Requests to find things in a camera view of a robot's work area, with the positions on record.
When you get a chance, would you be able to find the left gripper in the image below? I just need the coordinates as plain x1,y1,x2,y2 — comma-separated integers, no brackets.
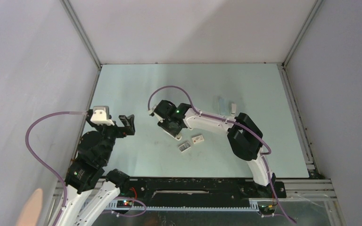
87,114,135,163

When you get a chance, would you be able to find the staple tray with staples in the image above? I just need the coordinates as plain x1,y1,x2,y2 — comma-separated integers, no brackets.
178,141,191,153

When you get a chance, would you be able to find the staple box sleeve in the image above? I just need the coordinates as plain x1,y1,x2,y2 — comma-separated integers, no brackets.
191,135,205,145

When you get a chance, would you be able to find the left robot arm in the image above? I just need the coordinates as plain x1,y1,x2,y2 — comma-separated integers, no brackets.
49,110,135,226

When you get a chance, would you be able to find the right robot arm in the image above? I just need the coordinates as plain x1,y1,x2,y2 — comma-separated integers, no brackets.
148,100,278,198

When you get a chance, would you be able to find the light blue stapler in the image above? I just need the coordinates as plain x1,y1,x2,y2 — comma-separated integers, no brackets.
218,97,228,115

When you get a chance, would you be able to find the small white stapler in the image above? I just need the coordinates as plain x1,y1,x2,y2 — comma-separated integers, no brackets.
230,103,237,116

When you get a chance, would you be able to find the beige object in corner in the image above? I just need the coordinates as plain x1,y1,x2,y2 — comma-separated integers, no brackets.
16,188,43,226

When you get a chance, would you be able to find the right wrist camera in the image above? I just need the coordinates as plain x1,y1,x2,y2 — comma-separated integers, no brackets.
148,105,164,122

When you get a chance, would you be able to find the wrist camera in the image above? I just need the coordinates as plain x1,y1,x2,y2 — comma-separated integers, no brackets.
87,105,115,126
148,105,164,122

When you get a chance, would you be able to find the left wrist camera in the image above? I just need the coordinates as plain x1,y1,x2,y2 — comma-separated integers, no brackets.
87,105,115,126

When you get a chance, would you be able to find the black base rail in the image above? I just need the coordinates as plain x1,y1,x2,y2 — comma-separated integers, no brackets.
121,177,287,210

